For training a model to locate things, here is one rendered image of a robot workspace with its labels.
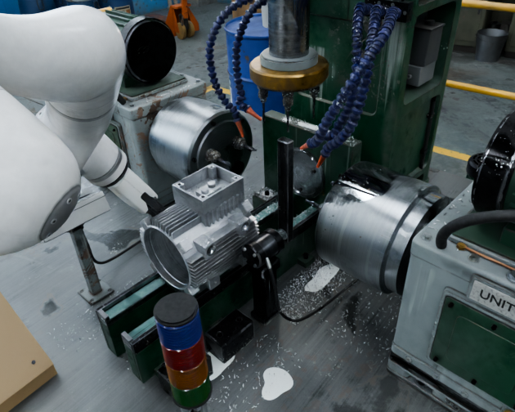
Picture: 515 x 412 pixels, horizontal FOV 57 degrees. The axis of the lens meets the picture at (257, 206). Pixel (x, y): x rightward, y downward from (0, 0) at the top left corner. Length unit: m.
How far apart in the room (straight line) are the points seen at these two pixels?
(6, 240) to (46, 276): 1.02
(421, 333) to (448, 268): 0.18
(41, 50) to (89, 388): 0.81
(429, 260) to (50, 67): 0.65
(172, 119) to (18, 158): 0.97
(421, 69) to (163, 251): 0.79
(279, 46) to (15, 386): 0.90
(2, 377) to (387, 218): 0.84
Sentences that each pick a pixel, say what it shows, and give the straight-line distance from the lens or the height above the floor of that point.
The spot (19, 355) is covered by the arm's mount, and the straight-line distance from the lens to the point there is 1.16.
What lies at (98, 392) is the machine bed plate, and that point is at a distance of 1.13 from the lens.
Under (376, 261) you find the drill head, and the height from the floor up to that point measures 1.06.
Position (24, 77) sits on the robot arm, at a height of 1.54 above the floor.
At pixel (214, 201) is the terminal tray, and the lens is 1.00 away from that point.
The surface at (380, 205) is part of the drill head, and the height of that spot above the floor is 1.15.
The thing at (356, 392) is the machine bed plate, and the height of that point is 0.80.
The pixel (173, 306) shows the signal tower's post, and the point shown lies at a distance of 0.66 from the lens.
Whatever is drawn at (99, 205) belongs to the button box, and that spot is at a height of 1.06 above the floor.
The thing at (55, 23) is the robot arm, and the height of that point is 1.58.
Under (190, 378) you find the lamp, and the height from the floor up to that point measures 1.10.
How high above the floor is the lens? 1.69
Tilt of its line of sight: 35 degrees down
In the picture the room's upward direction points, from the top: 3 degrees counter-clockwise
